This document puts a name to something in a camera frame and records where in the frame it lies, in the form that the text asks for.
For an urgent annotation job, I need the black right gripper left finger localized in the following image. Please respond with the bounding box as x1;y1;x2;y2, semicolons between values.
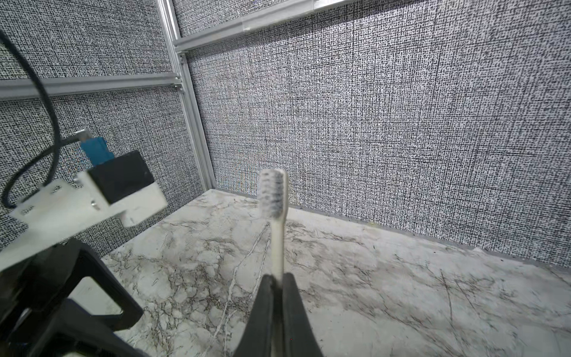
233;275;277;357

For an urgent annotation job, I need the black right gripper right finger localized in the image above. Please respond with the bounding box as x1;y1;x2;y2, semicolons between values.
282;273;324;357

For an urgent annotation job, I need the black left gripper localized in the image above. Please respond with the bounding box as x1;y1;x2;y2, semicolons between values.
1;239;145;356

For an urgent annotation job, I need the grey toothbrush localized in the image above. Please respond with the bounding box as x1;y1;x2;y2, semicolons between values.
258;169;288;356

